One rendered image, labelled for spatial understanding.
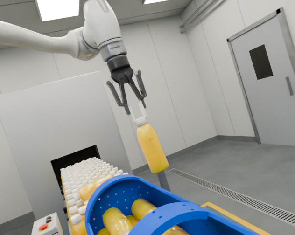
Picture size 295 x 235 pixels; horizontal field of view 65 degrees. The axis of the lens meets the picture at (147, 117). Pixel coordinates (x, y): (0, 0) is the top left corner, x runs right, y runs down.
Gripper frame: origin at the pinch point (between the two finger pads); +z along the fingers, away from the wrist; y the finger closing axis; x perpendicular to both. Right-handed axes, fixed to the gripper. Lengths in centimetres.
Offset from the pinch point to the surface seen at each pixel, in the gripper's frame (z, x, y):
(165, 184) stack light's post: 50, 50, 13
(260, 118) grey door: 114, 278, 296
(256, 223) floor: 153, 108, 101
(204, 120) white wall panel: 106, 440, 273
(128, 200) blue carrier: 29.9, 5.3, -14.3
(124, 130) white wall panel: 49, 436, 70
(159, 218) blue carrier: 18.7, -38.3, -13.5
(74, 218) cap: 32, 19, -36
